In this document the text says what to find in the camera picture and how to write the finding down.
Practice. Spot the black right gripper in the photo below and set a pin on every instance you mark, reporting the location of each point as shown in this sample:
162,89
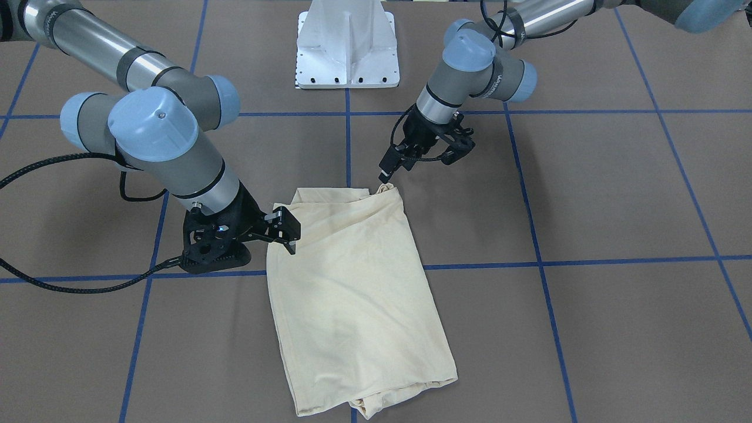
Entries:
249,212

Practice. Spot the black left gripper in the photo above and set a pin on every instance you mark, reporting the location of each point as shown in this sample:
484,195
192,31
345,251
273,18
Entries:
418,130

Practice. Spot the cream long-sleeve graphic shirt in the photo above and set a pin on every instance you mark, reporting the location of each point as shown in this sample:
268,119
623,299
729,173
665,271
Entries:
355,318

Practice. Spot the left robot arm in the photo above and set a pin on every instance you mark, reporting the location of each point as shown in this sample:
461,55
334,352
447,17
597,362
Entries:
476,62

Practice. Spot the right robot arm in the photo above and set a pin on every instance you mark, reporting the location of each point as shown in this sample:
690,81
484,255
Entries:
159,126

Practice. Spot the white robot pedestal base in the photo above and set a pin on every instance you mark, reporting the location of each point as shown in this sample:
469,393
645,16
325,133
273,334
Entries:
346,44

